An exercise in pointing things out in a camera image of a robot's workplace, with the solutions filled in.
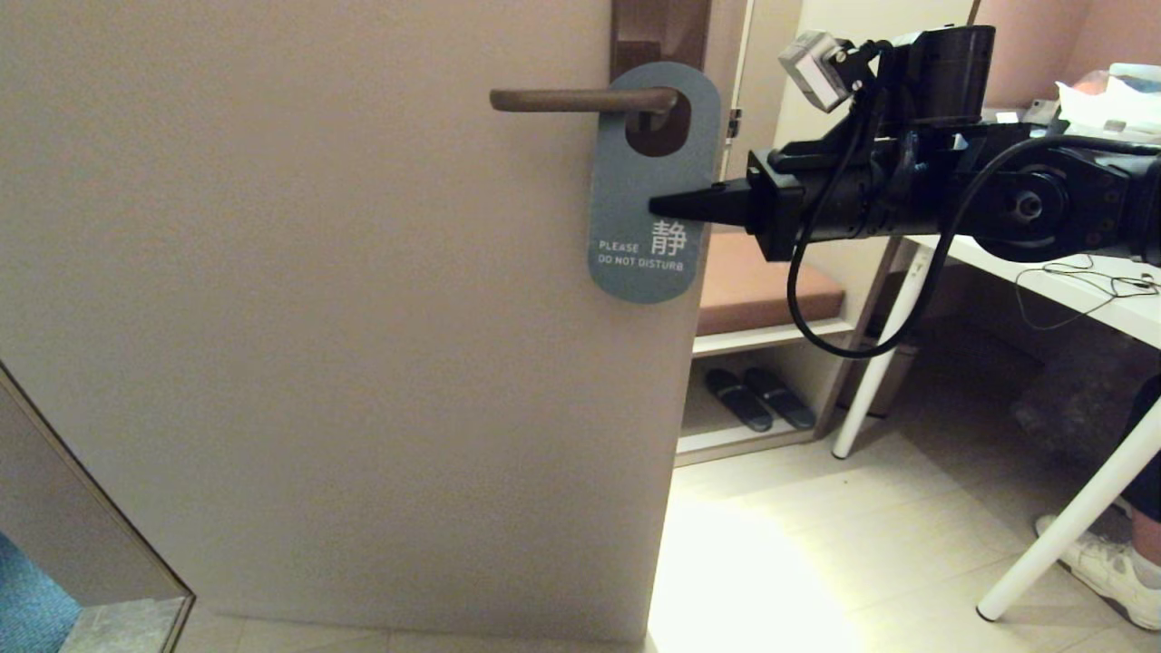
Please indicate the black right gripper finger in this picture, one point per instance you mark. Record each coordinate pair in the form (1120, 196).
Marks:
(717, 206)

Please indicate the white table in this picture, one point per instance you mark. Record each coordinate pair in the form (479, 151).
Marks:
(1079, 526)

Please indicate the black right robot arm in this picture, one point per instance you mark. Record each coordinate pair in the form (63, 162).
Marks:
(1070, 199)

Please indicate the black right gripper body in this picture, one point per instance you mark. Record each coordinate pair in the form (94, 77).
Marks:
(843, 209)

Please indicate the beige open shoe cabinet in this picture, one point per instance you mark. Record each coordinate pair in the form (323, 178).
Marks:
(862, 27)

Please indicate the small white tag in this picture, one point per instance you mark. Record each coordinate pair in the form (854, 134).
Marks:
(1007, 118)

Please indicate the brown bench cushion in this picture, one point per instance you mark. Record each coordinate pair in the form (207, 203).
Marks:
(766, 290)

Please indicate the person in black trousers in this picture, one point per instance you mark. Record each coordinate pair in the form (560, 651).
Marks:
(1147, 453)

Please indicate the white sneaker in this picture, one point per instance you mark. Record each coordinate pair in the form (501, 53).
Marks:
(1097, 567)

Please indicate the beige room door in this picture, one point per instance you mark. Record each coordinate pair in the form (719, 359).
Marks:
(272, 317)

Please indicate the brown waste bin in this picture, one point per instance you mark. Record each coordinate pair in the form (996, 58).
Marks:
(893, 381)

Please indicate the grey plastic bag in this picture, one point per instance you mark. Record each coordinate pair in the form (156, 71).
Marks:
(1070, 399)

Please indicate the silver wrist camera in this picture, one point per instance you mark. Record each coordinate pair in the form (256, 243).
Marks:
(816, 68)

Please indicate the dark grey slipper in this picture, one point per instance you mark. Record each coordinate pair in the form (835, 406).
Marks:
(739, 401)
(785, 399)

